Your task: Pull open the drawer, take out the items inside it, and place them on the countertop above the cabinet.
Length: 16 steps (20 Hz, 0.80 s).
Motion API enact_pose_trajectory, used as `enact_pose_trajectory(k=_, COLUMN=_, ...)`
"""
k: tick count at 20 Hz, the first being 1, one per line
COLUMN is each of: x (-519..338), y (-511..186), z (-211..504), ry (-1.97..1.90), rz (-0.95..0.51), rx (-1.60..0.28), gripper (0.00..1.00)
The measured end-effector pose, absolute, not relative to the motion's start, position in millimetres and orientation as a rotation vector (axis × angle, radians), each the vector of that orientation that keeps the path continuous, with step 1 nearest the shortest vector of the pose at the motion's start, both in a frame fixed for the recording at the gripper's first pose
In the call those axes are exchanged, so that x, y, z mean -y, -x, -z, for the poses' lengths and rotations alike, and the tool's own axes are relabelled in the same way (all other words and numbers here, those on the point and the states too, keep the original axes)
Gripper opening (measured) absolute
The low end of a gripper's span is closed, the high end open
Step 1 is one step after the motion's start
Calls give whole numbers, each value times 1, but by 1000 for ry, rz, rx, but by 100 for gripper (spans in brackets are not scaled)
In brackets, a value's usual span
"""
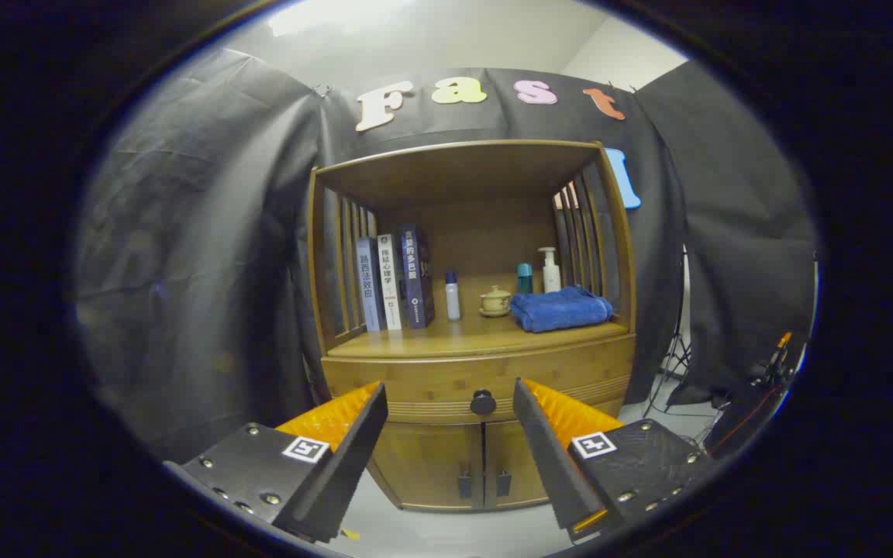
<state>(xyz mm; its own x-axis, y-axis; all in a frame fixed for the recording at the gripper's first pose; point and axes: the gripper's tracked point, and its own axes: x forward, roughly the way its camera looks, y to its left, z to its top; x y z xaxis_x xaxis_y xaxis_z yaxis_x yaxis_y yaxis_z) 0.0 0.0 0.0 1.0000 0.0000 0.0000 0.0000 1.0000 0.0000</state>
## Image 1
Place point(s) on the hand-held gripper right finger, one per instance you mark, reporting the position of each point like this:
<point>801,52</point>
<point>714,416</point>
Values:
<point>547,457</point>

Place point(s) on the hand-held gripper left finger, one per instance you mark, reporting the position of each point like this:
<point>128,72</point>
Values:
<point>346,465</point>

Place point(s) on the wooden drawer with black knob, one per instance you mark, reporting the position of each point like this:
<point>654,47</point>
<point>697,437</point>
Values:
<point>415,380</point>

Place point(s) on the wooden cabinet door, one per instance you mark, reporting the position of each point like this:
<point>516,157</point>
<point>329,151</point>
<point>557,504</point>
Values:
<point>423,465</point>
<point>507,449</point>

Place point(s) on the wooden countertop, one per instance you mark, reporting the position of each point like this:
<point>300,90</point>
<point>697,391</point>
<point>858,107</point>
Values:
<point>462,337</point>

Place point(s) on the wooden cabinet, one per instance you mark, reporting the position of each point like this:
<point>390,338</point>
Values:
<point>462,170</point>

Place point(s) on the blue folded towel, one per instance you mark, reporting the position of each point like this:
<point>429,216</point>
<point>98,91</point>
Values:
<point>563,310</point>

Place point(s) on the cream lidded tea cup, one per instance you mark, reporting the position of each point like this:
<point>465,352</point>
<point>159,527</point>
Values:
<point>495,301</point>

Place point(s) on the black tripod stand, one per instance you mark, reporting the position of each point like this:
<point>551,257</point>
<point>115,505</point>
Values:
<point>677,349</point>

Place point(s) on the teal bottle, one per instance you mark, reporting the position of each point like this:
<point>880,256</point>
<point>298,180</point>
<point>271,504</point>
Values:
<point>525,279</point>

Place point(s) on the light blue book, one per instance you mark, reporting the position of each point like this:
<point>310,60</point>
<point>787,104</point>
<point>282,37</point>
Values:
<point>369,287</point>

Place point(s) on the white pump bottle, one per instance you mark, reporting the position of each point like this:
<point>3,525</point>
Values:
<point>551,277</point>

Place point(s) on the white bottle with blue cap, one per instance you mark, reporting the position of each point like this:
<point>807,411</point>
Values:
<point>453,301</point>

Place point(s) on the white book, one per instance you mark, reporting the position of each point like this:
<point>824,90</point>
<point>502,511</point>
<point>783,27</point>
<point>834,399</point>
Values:
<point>389,283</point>

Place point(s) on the dark blue book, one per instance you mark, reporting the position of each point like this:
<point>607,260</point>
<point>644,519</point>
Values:
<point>414,279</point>

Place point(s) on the black clamp with orange tip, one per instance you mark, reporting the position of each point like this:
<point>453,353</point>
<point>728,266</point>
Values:
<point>776,360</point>

